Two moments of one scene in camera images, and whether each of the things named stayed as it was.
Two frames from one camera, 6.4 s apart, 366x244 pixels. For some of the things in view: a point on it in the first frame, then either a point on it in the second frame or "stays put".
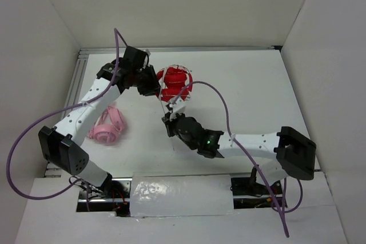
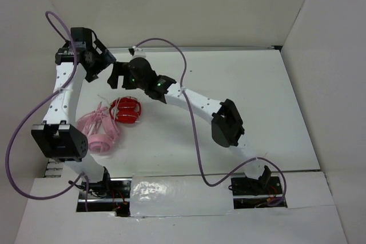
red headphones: (175, 81) -> (125, 110)
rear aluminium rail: (105, 51) stays put
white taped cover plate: (176, 195) stays put
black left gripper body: (146, 80) -> (100, 62)
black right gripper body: (171, 128) -> (122, 68)
